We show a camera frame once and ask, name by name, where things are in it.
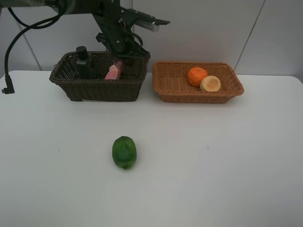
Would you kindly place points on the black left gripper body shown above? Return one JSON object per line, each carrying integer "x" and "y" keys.
{"x": 131, "y": 46}

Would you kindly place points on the pink lotion bottle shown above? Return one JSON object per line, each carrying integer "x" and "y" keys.
{"x": 115, "y": 71}

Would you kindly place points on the dark green pump bottle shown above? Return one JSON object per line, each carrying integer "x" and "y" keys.
{"x": 84, "y": 63}

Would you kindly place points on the orange mandarin fruit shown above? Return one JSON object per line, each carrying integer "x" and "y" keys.
{"x": 196, "y": 75}

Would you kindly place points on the peach coloured fruit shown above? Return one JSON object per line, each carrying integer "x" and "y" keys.
{"x": 210, "y": 84}

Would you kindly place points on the green pepper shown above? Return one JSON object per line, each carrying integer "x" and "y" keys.
{"x": 124, "y": 152}

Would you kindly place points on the translucent pink plastic cup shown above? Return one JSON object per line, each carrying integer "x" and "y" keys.
{"x": 127, "y": 62}

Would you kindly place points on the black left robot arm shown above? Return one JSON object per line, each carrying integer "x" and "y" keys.
{"x": 114, "y": 21}

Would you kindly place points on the dark brown wicker basket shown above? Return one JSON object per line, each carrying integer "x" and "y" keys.
{"x": 126, "y": 89}

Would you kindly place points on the light orange wicker basket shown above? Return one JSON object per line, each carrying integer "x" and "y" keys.
{"x": 170, "y": 82}

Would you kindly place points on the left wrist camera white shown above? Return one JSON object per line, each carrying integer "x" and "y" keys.
{"x": 133, "y": 17}

